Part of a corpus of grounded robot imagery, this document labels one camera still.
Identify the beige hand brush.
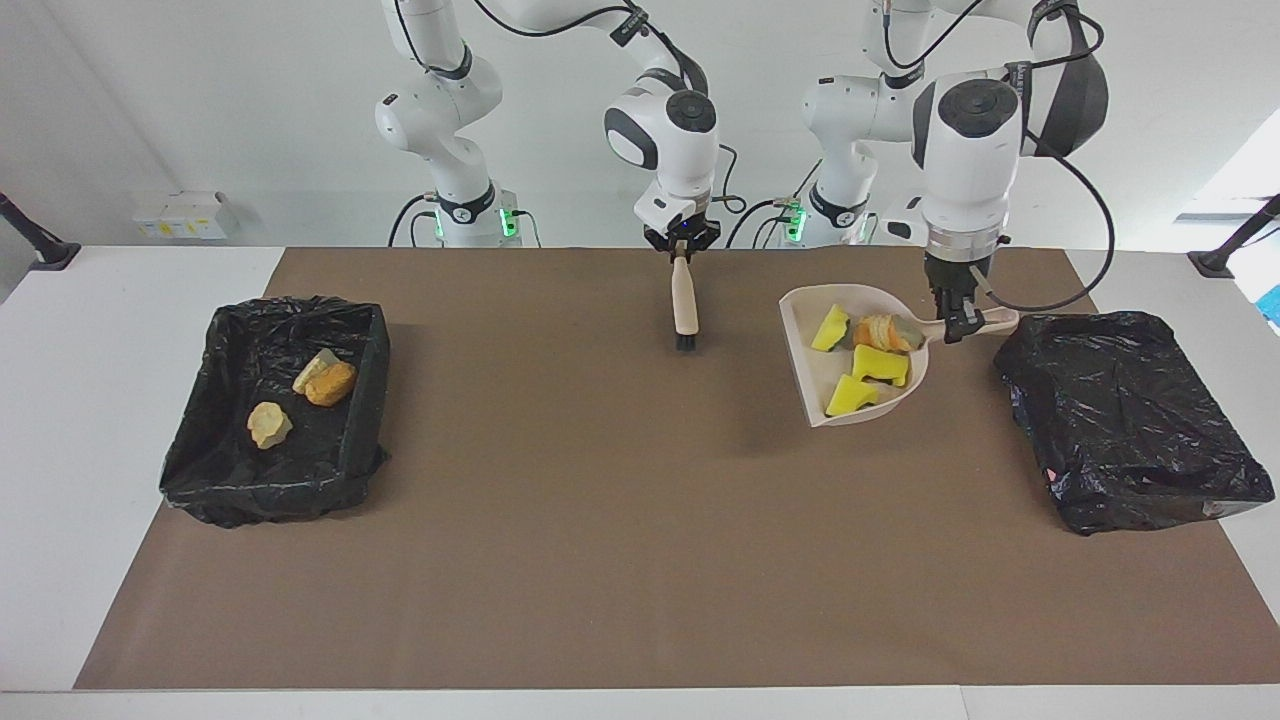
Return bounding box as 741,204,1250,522
671,254,702,352

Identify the pale yellow sponge chunk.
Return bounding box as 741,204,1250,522
855,313,926,354
292,348,341,395
247,401,295,450

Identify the notched yellow green sponge piece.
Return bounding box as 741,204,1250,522
851,344,911,388

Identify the small yellow green sponge piece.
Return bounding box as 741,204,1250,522
810,304,852,353

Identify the plain yellow sponge piece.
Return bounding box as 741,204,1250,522
825,374,881,418

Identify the beige plastic dustpan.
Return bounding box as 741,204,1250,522
778,284,1021,429

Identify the orange-brown oval sponge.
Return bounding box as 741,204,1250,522
305,361,358,408

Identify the black bag bin, pink spot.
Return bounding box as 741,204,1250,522
992,311,1277,537

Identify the black bag lined bin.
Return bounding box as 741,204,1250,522
160,295,393,529

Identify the brown table mat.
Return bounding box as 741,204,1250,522
73,247,1280,691

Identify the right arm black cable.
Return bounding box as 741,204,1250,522
470,0,748,215

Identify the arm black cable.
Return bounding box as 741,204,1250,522
470,0,748,215
968,0,1117,314

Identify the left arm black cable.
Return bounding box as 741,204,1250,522
968,0,1117,314

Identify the black camera stand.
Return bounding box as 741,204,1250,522
1187,193,1280,280
0,192,83,272

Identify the white wall socket box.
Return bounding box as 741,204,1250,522
132,191,230,242

